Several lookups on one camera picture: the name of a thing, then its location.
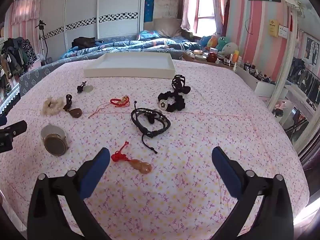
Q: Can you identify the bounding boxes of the gold watch with white strap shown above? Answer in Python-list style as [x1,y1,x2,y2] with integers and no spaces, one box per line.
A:
[41,124,68,157]

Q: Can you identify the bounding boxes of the beige pillow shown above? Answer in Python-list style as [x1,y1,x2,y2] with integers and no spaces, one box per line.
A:
[154,17,183,37]

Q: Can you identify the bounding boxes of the white framed mirror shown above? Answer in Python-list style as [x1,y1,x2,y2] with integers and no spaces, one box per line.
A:
[269,0,320,155]

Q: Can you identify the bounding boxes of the wooden tray with cosmetics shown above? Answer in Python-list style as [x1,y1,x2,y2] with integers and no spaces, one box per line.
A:
[182,51,225,64]

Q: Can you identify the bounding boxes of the blue quilt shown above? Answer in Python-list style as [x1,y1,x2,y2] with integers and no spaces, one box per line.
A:
[45,30,208,65]

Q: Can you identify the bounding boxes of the white desk organizer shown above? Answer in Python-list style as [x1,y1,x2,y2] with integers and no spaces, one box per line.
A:
[235,65,288,98]

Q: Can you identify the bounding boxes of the white flower decoration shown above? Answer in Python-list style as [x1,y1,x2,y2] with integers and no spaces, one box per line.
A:
[285,0,304,12]

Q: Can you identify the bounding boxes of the amber pendant with red knot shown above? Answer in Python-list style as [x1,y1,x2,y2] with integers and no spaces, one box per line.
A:
[111,141,153,175]

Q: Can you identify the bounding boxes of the hanging clothes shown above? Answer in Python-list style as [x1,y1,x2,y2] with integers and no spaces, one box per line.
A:
[0,37,38,80]

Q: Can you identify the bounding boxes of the pink floral bedsheet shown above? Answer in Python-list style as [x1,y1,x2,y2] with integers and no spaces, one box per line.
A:
[0,59,310,238]

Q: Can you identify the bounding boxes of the black braided bracelets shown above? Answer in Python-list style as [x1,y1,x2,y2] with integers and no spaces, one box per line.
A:
[130,101,172,155]

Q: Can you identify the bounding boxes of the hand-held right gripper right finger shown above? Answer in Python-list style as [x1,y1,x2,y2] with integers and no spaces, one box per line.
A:
[211,146,294,240]

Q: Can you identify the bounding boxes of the teal plush toy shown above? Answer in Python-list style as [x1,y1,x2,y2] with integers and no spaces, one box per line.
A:
[215,36,232,52]

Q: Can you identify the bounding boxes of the red cord bracelet gold beads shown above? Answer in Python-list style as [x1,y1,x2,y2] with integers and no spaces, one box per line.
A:
[88,94,132,119]

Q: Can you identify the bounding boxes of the white shallow tray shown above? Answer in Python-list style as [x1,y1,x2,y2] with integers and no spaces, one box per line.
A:
[83,53,176,79]

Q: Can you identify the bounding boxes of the blue patterned bed cover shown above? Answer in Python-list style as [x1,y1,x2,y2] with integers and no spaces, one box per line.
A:
[19,52,100,97]

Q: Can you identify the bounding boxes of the cream fluffy scrunchie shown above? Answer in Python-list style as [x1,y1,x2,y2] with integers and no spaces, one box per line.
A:
[40,97,65,116]

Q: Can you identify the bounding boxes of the black hair claw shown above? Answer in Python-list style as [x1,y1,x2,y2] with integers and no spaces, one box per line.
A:
[171,74,192,94]

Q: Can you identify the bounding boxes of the black bag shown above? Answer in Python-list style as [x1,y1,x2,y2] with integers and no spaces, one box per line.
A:
[72,36,97,48]

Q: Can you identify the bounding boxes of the jade pendant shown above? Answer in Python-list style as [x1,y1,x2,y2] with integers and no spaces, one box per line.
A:
[77,80,94,94]

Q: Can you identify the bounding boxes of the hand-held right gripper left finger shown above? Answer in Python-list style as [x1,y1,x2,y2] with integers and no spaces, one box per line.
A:
[27,147,111,240]

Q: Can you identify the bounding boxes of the black tripod stand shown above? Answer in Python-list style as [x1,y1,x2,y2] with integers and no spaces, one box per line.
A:
[35,19,50,63]

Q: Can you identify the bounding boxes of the brown pendant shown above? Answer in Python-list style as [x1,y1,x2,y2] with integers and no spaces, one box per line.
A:
[63,94,83,118]

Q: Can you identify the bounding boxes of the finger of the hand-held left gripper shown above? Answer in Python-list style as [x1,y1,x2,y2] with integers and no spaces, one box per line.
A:
[0,120,27,138]

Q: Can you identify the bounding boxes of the black scrunchie with metal charm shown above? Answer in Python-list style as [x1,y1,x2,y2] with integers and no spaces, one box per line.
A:
[157,90,186,113]

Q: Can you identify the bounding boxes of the yellow wall tag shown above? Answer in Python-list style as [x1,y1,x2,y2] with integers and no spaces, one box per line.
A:
[269,19,279,37]

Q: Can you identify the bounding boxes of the pink window curtain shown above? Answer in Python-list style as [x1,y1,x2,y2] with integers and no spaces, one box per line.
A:
[181,0,230,37]

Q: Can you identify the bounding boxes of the white wardrobe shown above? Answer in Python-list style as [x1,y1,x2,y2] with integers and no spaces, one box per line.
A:
[37,0,145,55]

